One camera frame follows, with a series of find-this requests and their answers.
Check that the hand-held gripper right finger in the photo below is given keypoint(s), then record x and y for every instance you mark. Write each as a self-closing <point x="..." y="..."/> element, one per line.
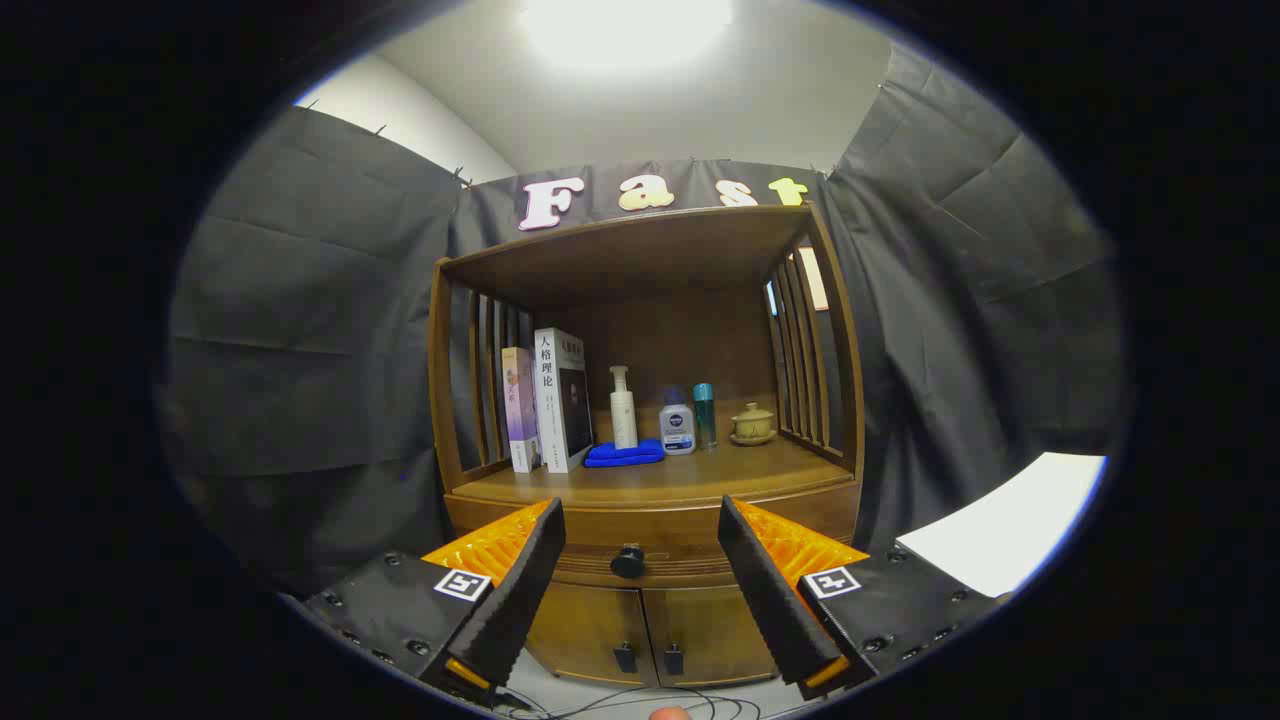
<point x="765" y="590"/>

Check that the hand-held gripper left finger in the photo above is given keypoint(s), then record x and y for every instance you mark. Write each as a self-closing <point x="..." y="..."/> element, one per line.
<point x="520" y="590"/>

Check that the black drawer knob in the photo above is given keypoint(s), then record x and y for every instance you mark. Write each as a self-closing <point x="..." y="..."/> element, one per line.
<point x="628" y="562"/>

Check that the wooden drawer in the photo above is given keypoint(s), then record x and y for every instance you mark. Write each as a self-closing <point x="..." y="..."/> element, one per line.
<point x="640" y="525"/>

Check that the wooden cabinet door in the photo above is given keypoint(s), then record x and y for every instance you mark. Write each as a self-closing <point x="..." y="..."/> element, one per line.
<point x="585" y="625"/>
<point x="715" y="630"/>

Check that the brown wooden cabinet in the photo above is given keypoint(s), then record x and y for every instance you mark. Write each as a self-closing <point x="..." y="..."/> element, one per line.
<point x="650" y="260"/>

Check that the blue folded cloth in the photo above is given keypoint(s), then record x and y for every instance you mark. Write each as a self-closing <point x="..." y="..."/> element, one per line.
<point x="625" y="455"/>

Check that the purple book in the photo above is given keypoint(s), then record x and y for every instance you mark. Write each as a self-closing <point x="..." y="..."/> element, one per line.
<point x="520" y="410"/>

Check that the white bottle blue pump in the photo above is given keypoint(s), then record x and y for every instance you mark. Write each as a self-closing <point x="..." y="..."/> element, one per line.
<point x="677" y="430"/>

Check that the slim teal bottle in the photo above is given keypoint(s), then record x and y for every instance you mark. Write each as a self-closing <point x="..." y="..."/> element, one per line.
<point x="705" y="415"/>

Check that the thick white book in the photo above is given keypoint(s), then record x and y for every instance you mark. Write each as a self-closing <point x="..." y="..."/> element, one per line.
<point x="550" y="400"/>

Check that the white flat table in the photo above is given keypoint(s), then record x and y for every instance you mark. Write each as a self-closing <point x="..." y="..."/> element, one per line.
<point x="1010" y="520"/>

